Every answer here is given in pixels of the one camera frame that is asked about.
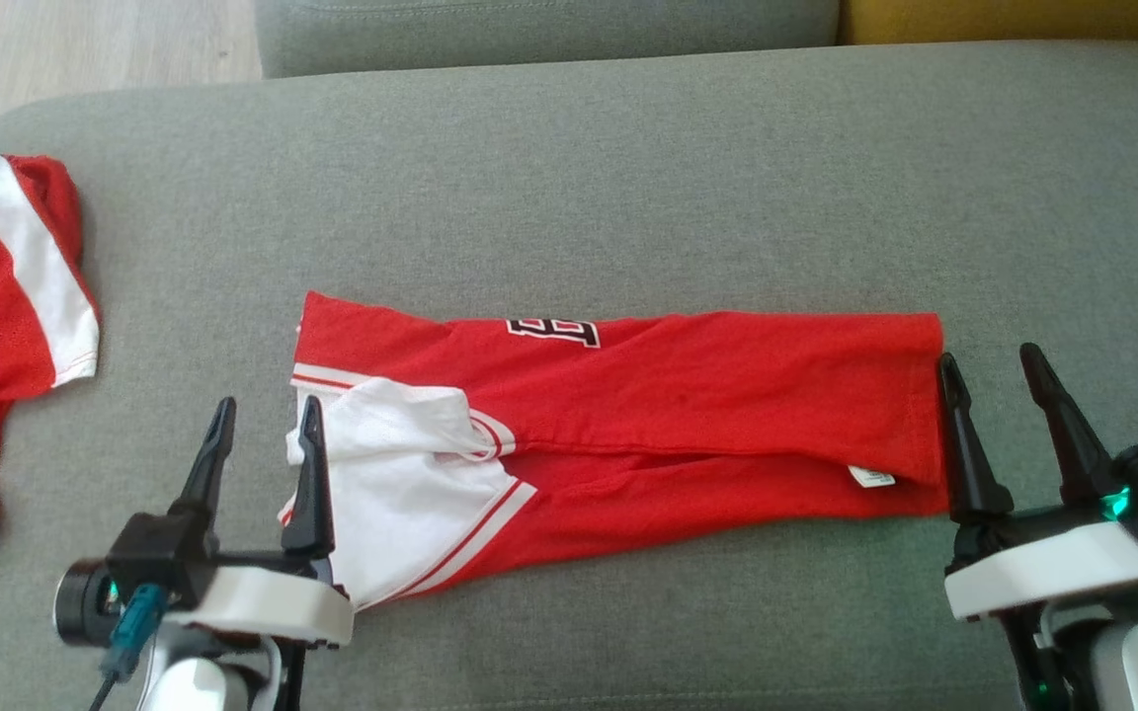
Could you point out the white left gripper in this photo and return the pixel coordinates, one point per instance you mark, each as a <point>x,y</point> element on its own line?
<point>263,607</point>

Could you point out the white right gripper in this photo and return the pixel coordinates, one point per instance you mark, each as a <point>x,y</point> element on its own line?
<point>1053,568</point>

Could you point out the red jersey with number print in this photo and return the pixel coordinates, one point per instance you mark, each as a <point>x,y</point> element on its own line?
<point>688,395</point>

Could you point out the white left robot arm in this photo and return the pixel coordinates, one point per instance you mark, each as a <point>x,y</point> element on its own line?
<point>194,686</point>

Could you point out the yellow sofa cushion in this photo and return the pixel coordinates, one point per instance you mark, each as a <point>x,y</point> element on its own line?
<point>1014,18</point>

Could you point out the grey sofa seat cushion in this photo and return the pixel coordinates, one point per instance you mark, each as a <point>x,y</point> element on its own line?
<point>569,178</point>

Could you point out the grey sofa back cushion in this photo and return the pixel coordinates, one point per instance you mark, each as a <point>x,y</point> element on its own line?
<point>549,30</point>

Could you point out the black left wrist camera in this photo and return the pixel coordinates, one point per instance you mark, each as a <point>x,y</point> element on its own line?
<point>159,553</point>

